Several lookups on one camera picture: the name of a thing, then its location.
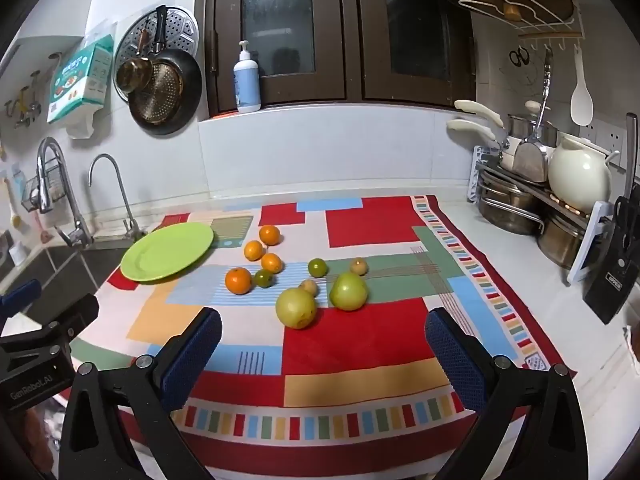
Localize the white ceramic pot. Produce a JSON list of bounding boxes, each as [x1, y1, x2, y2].
[[548, 134, 622, 213]]

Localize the metal wall hooks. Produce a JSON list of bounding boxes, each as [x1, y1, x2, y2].
[[4, 52, 61, 128]]

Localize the chrome pull-down faucet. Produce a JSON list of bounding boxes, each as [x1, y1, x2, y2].
[[36, 136, 95, 248]]

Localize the small brass pan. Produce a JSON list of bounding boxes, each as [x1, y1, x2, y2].
[[116, 27, 153, 95]]

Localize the metal pot rack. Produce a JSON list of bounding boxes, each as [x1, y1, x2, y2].
[[470, 145, 616, 286]]

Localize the green round plate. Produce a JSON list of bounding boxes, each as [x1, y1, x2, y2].
[[120, 222, 216, 284]]

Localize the round metal steamer tray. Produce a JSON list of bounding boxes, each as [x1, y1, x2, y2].
[[114, 6, 200, 106]]

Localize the black knife block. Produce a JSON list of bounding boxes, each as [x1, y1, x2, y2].
[[582, 195, 640, 326]]

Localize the wire sink basket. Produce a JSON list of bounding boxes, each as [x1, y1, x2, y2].
[[22, 175, 56, 212]]

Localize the teal white tissue box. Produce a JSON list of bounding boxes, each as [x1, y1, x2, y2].
[[46, 35, 116, 125]]

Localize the tall steel pot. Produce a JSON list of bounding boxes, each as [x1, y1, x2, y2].
[[537, 207, 593, 270]]

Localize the chrome gooseneck faucet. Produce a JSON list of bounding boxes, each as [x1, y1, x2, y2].
[[88, 153, 147, 241]]

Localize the white blue pump bottle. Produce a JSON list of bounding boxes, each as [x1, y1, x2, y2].
[[233, 40, 262, 113]]

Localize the dark brown window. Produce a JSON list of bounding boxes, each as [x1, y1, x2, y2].
[[195, 0, 476, 118]]

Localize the black knife handle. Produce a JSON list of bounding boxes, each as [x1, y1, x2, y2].
[[625, 112, 640, 201]]

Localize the white wire wall rack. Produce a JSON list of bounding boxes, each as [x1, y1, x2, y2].
[[460, 0, 586, 46]]

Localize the metal spatula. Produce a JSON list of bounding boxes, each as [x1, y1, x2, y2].
[[514, 49, 555, 183]]

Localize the white wall outlet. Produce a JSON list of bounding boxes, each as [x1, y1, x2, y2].
[[580, 121, 626, 166]]

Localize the large yellow-green apple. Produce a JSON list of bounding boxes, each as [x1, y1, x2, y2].
[[275, 287, 318, 330]]

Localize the large orange tangerine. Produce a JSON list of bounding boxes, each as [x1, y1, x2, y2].
[[224, 266, 253, 296]]

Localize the black frying pan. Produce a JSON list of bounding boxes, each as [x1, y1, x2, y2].
[[127, 5, 203, 136]]

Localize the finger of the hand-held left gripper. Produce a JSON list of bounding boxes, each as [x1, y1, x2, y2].
[[0, 294, 99, 361], [0, 279, 43, 317]]

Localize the large green apple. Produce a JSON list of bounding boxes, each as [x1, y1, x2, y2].
[[328, 271, 369, 311]]

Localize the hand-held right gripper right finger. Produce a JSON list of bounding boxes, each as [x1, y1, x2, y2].
[[424, 307, 591, 480]]

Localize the wide steel pot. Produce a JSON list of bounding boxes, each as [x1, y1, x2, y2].
[[477, 170, 543, 236]]

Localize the colourful patchwork table cloth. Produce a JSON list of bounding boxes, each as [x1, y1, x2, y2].
[[70, 195, 578, 476]]

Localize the white rice paddle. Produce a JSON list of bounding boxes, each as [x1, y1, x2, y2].
[[570, 44, 595, 127]]

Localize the dark kitchen sink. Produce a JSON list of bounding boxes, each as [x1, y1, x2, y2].
[[0, 240, 131, 296]]

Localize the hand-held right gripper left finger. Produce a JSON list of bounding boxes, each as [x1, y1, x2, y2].
[[59, 306, 223, 480]]

